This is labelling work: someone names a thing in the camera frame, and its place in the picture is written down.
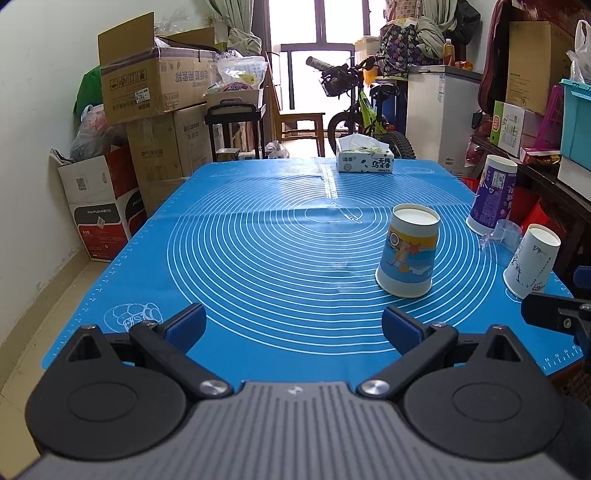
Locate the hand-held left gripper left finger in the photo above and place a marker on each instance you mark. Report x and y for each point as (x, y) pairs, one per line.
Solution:
(187, 324)

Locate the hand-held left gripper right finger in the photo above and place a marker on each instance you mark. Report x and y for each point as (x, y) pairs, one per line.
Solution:
(400, 330)

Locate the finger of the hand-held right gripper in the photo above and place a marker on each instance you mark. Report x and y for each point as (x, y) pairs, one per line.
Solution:
(549, 310)

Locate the cartoon print paper cup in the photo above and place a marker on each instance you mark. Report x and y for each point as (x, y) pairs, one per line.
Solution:
(406, 258)

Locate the white blue-branch paper cup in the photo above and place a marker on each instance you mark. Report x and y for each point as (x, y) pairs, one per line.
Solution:
(528, 263)

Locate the clear plastic cup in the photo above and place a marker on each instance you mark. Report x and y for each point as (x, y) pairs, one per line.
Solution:
(509, 233)

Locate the purple print paper cup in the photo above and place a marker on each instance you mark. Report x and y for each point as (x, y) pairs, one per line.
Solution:
(491, 194)

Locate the blue silicone baking mat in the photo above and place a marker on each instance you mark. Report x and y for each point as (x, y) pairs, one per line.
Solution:
(277, 258)

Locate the dark wooden side table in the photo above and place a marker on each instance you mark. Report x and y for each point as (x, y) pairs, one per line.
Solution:
(554, 184)

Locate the white red printer box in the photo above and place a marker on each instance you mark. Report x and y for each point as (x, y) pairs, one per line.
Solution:
(97, 207)

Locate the white tissue pack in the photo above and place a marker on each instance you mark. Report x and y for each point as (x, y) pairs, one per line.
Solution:
(364, 162)

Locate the tall brown cardboard box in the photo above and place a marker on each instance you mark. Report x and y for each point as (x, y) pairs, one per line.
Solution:
(161, 152)

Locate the teal storage bin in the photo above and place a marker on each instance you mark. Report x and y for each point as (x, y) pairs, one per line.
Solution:
(577, 124)

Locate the green white carton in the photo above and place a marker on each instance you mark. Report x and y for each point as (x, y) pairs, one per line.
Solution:
(505, 127)

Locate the pink plastic basket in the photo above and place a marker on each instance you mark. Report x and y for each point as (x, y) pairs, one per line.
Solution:
(551, 115)

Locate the crumpled white floor bag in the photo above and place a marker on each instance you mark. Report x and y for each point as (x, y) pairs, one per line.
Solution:
(277, 150)

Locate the clear bag of clutter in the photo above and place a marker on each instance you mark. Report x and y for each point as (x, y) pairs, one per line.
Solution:
(98, 134)

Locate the white chest freezer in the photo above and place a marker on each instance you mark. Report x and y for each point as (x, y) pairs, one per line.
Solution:
(429, 120)

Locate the black utility cart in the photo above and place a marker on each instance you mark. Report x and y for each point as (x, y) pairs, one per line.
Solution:
(231, 111)

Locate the green black bicycle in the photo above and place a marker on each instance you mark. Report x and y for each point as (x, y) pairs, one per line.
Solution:
(364, 115)

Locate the wooden chair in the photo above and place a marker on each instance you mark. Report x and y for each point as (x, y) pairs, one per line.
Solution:
(300, 121)

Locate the open brown cardboard box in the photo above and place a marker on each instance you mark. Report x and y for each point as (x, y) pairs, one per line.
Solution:
(138, 87)

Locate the upright brown cardboard box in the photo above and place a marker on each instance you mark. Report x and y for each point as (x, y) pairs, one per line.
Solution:
(535, 69)

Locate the green bag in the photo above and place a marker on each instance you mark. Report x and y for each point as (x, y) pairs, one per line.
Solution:
(88, 90)

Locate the clear plastic bag of packets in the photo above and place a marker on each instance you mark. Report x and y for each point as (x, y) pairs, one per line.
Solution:
(240, 69)

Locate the white plastic bag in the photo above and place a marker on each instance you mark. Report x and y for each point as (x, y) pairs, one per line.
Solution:
(581, 50)

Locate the orange drink bottle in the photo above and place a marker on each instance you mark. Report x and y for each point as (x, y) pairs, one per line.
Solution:
(449, 53)

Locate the purple patterned bag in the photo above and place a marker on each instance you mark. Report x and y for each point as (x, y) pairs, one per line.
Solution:
(401, 46)

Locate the white storage container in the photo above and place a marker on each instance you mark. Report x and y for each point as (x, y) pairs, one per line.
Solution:
(367, 46)

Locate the grey green cloth bundle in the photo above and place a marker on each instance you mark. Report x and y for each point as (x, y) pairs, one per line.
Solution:
(438, 27)

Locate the pale curtain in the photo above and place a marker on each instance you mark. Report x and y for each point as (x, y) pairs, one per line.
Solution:
(231, 23)

